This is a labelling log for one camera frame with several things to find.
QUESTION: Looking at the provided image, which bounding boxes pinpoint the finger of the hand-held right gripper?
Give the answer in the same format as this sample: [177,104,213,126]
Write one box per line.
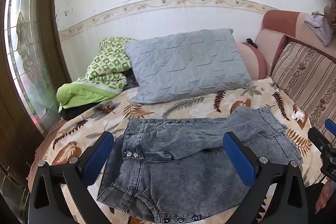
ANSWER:
[324,119,336,136]
[308,127,332,159]

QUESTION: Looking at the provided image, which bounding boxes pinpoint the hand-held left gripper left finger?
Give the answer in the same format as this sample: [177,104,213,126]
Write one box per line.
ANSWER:
[28,131,114,224]

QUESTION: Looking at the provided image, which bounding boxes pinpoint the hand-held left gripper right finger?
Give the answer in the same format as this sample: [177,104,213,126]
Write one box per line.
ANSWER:
[223,131,309,224]

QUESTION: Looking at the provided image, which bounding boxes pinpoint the grey denim pants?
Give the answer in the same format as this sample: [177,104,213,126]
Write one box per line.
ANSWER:
[97,106,303,223]

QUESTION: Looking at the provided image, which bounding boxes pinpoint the person's right hand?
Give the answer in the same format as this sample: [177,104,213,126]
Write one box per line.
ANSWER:
[315,181,336,214]

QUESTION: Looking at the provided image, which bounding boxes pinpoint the white crumpled tissue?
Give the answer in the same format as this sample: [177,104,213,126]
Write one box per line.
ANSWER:
[291,106,306,121]

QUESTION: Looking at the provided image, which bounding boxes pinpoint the dark cloth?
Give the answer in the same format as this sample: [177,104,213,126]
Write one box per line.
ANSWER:
[61,106,90,121]

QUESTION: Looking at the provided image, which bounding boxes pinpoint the striped floral cushion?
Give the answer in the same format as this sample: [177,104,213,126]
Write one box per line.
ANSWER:
[270,42,336,135]

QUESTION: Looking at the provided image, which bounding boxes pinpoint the leaf print blanket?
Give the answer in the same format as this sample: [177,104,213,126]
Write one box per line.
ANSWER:
[28,77,326,224]

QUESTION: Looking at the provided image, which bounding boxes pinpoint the green patterned quilt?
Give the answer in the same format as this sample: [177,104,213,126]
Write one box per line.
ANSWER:
[56,37,135,113]

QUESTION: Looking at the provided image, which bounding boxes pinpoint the lilac crumpled cloth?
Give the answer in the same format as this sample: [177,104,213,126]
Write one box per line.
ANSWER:
[304,11,334,46]

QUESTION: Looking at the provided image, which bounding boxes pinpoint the grey quilted pillow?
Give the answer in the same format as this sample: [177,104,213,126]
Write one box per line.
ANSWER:
[124,28,255,105]

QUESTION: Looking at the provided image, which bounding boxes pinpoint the brown plush toy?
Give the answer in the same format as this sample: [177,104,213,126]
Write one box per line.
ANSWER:
[323,2,336,30]

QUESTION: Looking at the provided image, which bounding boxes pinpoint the wooden door with stained glass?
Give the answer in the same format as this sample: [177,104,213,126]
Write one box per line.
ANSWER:
[0,0,72,224]

